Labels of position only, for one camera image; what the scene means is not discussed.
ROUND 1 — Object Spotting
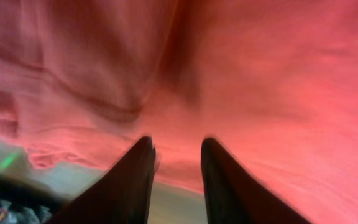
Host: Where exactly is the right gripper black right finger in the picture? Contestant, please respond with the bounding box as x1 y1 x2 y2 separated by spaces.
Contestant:
201 138 309 224

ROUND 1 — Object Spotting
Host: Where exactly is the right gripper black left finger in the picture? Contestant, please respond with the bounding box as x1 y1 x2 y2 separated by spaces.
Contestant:
48 136 156 224

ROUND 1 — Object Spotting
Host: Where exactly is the orange McKinney Boyd soccer t-shirt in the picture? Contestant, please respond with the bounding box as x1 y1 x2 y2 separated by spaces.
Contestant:
0 0 358 223

